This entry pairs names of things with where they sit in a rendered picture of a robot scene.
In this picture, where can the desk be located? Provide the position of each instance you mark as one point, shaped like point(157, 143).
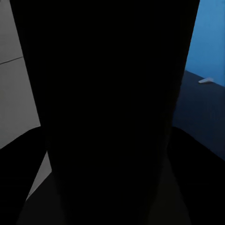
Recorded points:
point(200, 112)

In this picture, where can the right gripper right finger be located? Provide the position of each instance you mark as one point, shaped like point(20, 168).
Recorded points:
point(200, 175)

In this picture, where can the room divider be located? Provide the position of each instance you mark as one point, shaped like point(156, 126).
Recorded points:
point(206, 55)

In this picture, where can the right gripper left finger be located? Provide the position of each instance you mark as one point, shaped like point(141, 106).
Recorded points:
point(19, 164)

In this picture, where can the monitor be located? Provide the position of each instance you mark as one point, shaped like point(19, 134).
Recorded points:
point(102, 80)

